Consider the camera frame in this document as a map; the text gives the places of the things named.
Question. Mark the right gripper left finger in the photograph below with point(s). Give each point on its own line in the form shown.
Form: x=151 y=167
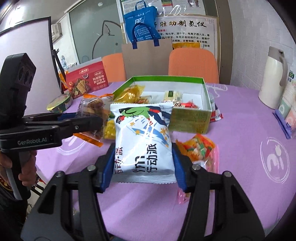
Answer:
x=52 y=215

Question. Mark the white poster Chinese text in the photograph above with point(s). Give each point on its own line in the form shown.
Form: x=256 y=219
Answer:
x=204 y=30

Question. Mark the left orange chair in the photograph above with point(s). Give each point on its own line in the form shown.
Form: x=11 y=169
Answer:
x=114 y=67

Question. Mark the whiteboard on easel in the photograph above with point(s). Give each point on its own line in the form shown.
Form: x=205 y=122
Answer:
x=27 y=58

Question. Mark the wall air conditioner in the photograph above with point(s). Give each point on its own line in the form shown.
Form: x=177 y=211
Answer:
x=56 y=31

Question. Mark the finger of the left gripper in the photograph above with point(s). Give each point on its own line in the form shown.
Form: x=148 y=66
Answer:
x=68 y=128
x=54 y=117

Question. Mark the orange chair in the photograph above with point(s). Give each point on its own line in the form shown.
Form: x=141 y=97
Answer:
x=194 y=62
x=114 y=67

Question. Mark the brown paper bag blue handles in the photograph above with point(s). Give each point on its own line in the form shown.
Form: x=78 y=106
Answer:
x=146 y=58

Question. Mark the person's left hand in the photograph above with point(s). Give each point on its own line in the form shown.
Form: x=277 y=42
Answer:
x=29 y=170

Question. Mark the small orange candy bag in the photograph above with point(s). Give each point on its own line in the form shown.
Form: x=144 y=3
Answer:
x=202 y=151

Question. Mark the red white snack packet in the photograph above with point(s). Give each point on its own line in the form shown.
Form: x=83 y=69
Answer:
x=216 y=115

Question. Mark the white thermos jug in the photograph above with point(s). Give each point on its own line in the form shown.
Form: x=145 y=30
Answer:
x=274 y=78

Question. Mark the blue tote bag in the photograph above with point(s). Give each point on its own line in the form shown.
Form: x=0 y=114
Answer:
x=140 y=22

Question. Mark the green and white cardboard box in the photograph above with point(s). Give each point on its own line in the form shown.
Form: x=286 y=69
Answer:
x=192 y=108

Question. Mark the white blue snack bag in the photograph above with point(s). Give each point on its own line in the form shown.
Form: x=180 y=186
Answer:
x=143 y=149

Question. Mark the right orange chair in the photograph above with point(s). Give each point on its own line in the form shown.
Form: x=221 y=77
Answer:
x=194 y=62

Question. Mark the red cracker box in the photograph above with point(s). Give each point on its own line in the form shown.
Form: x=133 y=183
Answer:
x=86 y=78

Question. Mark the purple tablecloth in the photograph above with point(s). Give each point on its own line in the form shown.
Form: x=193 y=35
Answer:
x=252 y=147

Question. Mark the round green tin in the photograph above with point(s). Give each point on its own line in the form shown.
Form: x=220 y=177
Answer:
x=60 y=104

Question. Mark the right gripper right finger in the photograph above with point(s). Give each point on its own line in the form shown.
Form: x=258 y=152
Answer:
x=218 y=208

